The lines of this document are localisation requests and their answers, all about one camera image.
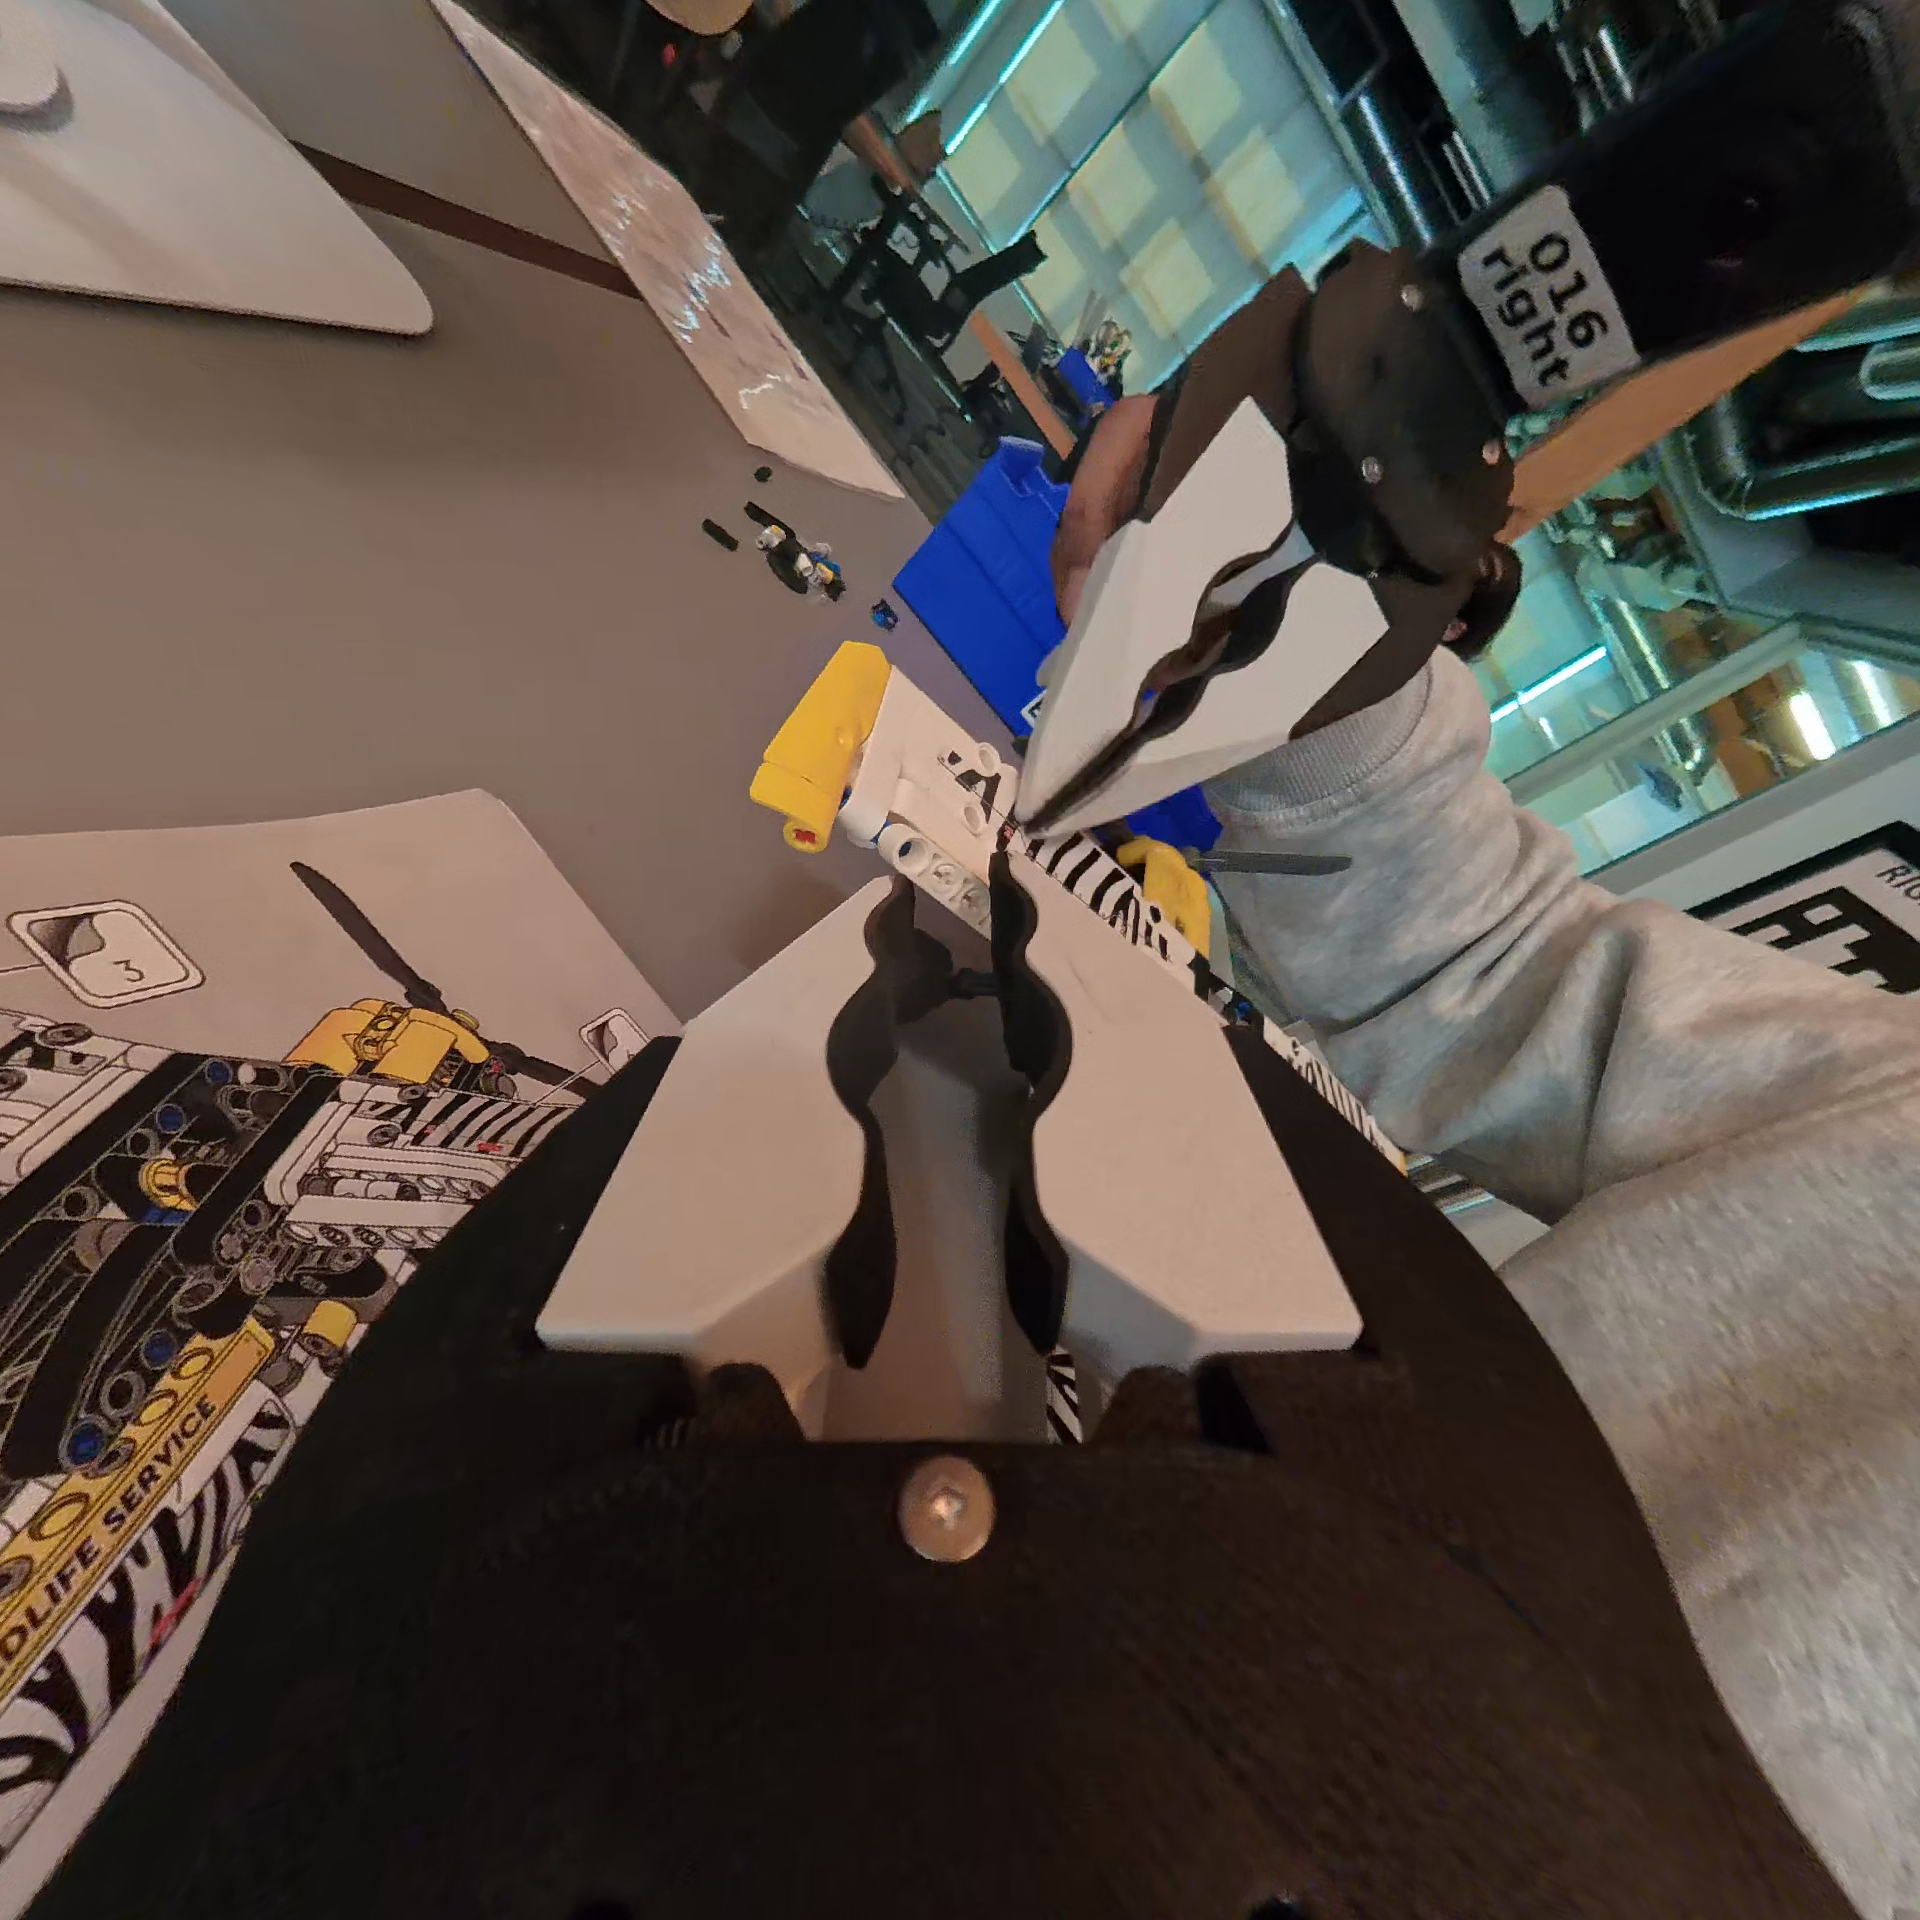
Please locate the laminated paper sheet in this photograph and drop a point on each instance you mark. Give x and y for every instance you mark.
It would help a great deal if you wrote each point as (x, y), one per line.
(676, 255)

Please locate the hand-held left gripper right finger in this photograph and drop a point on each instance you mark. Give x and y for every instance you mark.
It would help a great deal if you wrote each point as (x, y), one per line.
(1186, 1200)

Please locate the lego instruction booklet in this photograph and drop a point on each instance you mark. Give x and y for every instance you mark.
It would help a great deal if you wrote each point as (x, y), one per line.
(300, 1200)

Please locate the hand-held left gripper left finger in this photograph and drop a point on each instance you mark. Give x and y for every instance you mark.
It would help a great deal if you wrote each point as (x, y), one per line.
(706, 1171)

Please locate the lego airplane model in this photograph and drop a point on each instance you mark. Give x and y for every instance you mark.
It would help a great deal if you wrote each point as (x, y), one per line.
(826, 733)

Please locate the white monitor stand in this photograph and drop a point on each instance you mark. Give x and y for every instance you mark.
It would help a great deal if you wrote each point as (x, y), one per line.
(181, 194)

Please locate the framed marker poster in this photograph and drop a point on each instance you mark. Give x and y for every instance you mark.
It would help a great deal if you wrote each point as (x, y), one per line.
(1830, 931)

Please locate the loose small lego pieces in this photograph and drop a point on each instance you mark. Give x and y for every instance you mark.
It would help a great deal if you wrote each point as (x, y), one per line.
(796, 563)

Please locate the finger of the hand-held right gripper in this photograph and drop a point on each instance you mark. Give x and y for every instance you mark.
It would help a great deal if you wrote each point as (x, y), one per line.
(1260, 691)
(1186, 556)

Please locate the person's grey hoodie torso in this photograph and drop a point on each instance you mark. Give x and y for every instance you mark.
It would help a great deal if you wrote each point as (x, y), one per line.
(1741, 1425)

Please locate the blue plastic bin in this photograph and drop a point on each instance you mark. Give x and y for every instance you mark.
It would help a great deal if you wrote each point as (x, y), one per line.
(990, 569)

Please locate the person's right hand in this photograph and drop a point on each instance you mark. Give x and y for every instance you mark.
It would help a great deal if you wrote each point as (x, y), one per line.
(1102, 480)

